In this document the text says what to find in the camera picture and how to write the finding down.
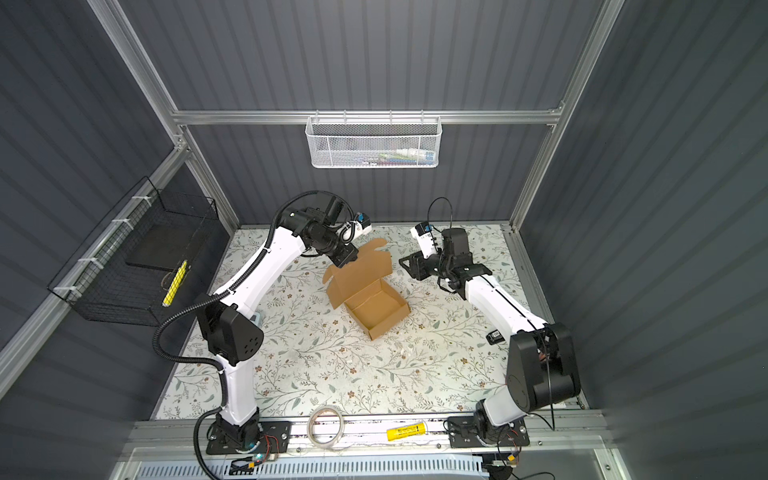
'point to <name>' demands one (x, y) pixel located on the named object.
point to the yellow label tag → (405, 431)
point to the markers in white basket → (402, 157)
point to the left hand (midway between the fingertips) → (358, 258)
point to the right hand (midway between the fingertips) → (411, 257)
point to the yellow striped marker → (175, 284)
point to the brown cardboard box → (360, 287)
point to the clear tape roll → (334, 443)
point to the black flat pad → (164, 246)
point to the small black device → (495, 337)
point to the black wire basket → (137, 265)
